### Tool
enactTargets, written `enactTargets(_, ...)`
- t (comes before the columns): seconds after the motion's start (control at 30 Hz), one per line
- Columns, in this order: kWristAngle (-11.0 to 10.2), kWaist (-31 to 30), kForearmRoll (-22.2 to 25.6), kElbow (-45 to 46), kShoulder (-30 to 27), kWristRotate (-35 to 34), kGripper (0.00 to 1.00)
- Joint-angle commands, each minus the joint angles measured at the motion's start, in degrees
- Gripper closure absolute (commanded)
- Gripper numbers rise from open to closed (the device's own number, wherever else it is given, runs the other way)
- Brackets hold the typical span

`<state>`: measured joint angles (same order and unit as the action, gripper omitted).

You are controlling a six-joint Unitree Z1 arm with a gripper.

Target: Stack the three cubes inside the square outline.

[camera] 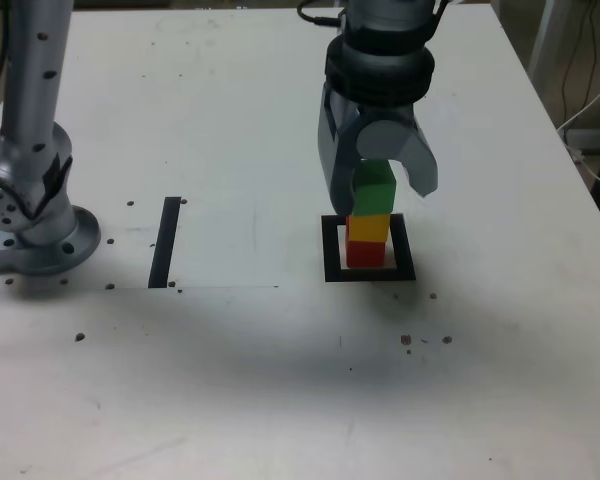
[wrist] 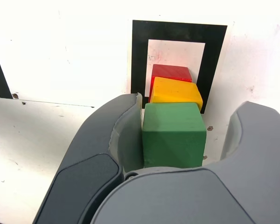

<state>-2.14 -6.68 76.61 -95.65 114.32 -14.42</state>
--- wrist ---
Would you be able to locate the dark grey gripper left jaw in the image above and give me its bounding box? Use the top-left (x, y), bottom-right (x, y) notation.
top-left (32, 92), bottom-right (145, 224)

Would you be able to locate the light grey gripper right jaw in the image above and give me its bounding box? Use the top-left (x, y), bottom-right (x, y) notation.
top-left (91, 100), bottom-right (280, 224)

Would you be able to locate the green cube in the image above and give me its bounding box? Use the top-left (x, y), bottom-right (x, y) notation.
top-left (141, 102), bottom-right (207, 168)

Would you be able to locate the yellow cube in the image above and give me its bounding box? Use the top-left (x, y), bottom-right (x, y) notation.
top-left (151, 76), bottom-right (203, 112)

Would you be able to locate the red cube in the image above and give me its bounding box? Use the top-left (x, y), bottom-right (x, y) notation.
top-left (148, 63), bottom-right (193, 103)

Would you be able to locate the black tape square outline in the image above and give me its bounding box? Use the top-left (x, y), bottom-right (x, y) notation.
top-left (130, 20), bottom-right (228, 114)

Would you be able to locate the black tape strip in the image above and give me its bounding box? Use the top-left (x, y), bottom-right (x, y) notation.
top-left (0, 40), bottom-right (14, 99)

